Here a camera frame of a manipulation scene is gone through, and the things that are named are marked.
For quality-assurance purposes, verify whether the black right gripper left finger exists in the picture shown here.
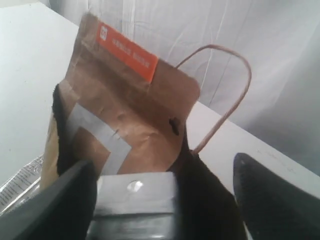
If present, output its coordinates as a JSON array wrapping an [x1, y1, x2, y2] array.
[[0, 160, 97, 240]]

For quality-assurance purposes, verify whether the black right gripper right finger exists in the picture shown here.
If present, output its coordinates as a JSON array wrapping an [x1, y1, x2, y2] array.
[[233, 153, 320, 240]]

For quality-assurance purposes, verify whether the small white blue milk carton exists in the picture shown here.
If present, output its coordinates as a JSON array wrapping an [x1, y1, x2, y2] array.
[[86, 172, 181, 240]]

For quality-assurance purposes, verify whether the brown paper bag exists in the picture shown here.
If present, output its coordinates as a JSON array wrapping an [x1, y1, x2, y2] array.
[[39, 44, 252, 240]]

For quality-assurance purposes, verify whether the dark blue noodle packet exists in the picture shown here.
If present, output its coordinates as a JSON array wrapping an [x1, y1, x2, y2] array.
[[0, 155, 44, 215]]

